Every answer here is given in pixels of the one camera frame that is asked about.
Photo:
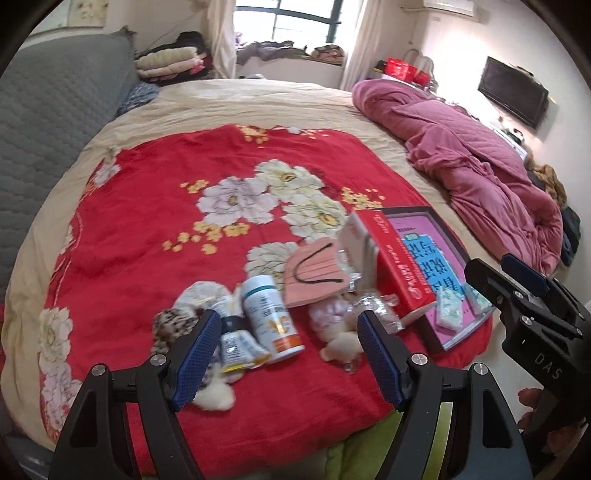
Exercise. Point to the red gift box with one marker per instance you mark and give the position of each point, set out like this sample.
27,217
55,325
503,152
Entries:
399,69

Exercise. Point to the person's right hand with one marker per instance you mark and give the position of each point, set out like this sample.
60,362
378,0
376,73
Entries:
528,398

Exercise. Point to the leopard print scrunchie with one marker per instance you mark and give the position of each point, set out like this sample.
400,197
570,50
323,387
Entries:
168,327

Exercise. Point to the small white tube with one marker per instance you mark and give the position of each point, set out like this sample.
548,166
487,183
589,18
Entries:
235,346

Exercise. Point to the sheer white curtain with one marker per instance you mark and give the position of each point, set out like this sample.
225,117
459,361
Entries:
221,41

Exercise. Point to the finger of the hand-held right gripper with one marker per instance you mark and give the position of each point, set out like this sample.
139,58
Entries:
526,274
489,281

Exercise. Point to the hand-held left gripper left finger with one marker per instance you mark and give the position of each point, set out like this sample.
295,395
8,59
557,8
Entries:
198,360

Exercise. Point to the red tissue box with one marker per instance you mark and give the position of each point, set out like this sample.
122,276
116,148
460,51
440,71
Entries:
401,272

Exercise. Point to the grey quilted headboard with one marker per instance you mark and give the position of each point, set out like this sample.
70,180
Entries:
46,115

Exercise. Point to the pink quilt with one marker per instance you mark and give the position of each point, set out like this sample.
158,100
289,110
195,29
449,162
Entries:
461,152

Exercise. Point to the dark clothes pile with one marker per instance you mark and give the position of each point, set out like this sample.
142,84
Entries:
571,235

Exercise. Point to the pink framed book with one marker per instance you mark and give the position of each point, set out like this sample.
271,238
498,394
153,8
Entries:
443,249

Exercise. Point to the stack of folded clothes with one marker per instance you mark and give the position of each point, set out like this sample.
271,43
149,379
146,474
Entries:
166,62

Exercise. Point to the white supplement bottle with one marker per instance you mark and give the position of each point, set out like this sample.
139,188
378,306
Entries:
272,318

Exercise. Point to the black wall television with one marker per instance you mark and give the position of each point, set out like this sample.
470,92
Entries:
512,92

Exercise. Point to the brown clothes on windowsill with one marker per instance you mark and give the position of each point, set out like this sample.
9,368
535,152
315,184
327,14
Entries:
328,53

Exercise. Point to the blue patterned pillow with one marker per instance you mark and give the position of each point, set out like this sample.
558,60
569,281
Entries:
138,99

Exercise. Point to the window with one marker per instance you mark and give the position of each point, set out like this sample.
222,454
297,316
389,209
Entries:
295,23

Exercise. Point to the brown clothes pile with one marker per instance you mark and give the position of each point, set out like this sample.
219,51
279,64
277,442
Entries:
547,182

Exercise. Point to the clear plastic packet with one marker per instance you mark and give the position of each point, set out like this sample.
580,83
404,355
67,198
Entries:
383,307

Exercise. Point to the black clothes pile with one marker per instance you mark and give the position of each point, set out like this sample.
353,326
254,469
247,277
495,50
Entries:
191,39

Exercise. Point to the white air conditioner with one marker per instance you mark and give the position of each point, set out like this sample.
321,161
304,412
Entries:
450,5

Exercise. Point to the grey floral scrunchie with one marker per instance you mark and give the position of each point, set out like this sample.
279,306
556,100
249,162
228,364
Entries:
203,293

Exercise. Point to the green tissue packet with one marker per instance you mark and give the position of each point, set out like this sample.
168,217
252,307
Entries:
478,300
450,309

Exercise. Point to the red floral blanket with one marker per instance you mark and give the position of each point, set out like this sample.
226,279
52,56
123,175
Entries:
161,175

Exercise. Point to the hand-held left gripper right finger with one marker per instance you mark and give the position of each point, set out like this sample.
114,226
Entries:
376,355

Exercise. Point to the pink wrapped scrunchie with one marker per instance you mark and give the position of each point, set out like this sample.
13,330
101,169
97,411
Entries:
328,314

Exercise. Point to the grey clothes on windowsill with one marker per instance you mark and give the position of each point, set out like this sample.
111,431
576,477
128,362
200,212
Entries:
272,50

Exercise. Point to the red bag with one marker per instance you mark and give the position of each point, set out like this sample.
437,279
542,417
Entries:
422,77

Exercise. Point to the green cloth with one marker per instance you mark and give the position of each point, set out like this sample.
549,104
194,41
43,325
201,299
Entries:
364,443

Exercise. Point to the pink face mask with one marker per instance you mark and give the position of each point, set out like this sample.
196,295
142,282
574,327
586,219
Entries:
314,277

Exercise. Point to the beige bed sheet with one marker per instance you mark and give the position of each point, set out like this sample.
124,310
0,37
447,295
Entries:
231,101

